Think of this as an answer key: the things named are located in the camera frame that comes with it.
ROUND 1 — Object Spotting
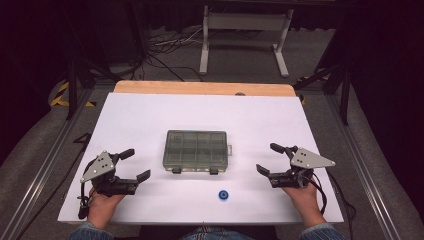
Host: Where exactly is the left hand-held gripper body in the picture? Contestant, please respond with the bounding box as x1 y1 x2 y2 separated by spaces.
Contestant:
79 150 138 197

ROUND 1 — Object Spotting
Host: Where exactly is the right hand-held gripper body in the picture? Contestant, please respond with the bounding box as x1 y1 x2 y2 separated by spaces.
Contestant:
268 145 336 190

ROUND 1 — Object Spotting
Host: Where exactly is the clear grey compartment box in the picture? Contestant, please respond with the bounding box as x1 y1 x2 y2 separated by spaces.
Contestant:
162 129 234 176

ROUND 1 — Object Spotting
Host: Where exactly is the person's left hand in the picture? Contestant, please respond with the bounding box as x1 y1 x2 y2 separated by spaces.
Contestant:
86 187 127 230

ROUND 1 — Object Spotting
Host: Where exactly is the person's right hand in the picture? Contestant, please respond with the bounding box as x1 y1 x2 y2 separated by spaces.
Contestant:
281 179 327 231

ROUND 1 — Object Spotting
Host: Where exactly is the white table board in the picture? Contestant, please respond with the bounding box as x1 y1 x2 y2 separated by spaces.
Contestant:
57 92 345 225

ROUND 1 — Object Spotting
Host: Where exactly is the black tripod stand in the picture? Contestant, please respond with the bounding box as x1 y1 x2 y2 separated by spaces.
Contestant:
293 19 354 127
56 0 121 121

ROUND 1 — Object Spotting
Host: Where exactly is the yellow black hazard tape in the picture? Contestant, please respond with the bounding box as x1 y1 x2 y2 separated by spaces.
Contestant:
49 81 98 108

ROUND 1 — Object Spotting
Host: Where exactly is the person's denim lap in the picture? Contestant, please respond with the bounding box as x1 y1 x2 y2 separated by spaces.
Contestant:
179 225 248 240

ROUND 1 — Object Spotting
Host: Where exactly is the white metal stand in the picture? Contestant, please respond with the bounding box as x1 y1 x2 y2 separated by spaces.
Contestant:
198 4 295 78

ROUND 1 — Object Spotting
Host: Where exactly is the right hand-held gripper cable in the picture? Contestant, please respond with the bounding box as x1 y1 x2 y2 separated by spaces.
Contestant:
309 171 357 240

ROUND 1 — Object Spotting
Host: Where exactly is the hand-held gripper cable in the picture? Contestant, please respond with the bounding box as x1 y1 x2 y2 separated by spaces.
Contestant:
309 171 357 240
77 159 98 221

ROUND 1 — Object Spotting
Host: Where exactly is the left hand-held gripper cable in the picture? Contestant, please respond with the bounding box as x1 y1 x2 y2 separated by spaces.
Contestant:
77 159 98 221

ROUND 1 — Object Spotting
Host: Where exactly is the aluminium floor rail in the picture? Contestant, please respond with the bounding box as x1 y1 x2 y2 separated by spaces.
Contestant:
0 88 96 240
324 94 406 240

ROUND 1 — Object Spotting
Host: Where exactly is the bundle of floor cables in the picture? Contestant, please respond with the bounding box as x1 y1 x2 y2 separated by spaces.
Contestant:
133 26 208 83

